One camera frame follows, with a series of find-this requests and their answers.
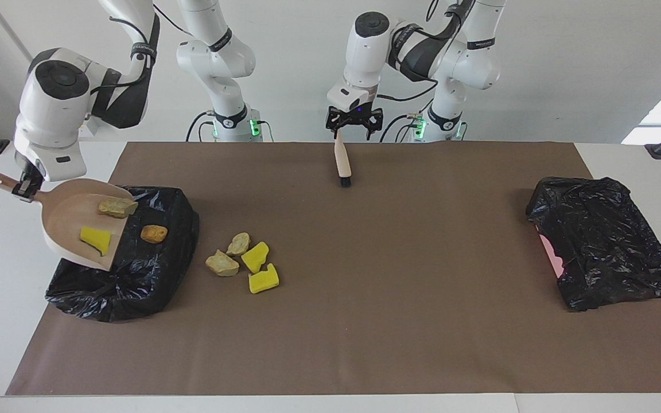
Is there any brown bread roll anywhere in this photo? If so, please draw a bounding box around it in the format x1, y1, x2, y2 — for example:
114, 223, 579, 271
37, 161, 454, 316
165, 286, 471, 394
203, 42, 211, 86
140, 224, 169, 244

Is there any brown table mat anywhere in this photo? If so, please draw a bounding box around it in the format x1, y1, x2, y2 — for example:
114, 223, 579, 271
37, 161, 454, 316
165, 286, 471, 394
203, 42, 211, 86
5, 142, 661, 396

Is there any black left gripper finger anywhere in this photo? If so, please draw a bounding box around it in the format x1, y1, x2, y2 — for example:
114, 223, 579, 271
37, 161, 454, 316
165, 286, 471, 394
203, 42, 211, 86
365, 110, 384, 141
326, 109, 347, 140

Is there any white wall cable duct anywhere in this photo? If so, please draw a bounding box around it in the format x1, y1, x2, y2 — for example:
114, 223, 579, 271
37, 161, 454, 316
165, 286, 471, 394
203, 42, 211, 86
0, 0, 33, 64

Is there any pale trash piece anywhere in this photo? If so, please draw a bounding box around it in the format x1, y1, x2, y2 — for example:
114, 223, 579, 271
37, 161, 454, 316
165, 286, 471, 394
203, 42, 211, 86
98, 197, 139, 219
205, 249, 240, 278
226, 232, 251, 257

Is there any beige plastic dustpan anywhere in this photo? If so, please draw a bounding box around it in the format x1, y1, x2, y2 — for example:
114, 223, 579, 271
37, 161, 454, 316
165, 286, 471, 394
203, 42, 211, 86
0, 166, 136, 272

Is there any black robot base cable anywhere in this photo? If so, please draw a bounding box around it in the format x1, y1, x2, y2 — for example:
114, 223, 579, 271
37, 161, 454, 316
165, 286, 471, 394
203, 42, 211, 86
186, 111, 216, 142
380, 112, 423, 142

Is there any black-bagged pink bin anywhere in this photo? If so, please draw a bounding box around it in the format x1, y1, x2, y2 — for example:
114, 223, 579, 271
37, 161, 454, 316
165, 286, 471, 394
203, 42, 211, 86
526, 177, 661, 312

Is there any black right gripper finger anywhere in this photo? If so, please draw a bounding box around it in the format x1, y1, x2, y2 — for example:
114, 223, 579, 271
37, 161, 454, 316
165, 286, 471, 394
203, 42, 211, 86
11, 179, 42, 202

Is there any beige hand brush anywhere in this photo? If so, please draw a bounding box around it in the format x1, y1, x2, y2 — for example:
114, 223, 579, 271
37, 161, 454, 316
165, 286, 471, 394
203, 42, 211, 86
334, 133, 353, 189

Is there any yellow sponge wedge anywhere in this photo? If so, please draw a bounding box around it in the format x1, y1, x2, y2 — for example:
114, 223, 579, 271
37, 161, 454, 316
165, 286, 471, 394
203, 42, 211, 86
80, 227, 112, 256

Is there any notched yellow sponge piece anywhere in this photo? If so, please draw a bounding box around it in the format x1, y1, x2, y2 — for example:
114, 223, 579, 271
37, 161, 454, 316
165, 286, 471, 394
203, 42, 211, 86
248, 263, 280, 294

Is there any black-bagged open bin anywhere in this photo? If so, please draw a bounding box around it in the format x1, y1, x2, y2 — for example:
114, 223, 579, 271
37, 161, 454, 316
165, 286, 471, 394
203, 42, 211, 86
45, 185, 200, 322

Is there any yellow sponge chunk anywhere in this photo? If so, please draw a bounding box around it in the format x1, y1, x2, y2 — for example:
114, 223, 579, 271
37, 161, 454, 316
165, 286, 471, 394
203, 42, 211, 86
241, 241, 270, 274

